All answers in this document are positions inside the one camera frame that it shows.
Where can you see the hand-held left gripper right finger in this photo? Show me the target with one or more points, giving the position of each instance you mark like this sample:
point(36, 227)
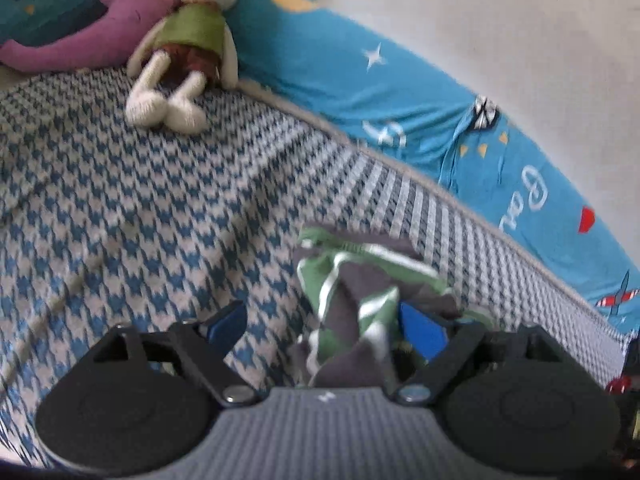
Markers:
point(420, 332)

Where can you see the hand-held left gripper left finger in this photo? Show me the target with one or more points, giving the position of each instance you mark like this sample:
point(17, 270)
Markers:
point(227, 325)

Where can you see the green grey striped T-shirt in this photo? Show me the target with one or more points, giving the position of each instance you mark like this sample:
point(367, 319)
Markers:
point(350, 280)

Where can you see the blue houndstooth mattress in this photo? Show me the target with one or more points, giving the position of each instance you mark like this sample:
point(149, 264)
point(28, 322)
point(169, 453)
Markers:
point(125, 185)

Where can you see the blue printed pillow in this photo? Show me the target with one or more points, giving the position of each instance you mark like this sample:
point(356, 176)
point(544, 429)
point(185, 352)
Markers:
point(400, 100)

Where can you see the white rabbit plush toy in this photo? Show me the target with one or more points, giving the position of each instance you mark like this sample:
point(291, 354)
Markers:
point(195, 30)

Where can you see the purple moon plush pillow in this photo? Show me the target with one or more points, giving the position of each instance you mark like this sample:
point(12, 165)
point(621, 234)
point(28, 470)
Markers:
point(115, 20)

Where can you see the teal pillow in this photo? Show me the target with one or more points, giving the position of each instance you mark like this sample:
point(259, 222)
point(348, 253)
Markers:
point(50, 5)

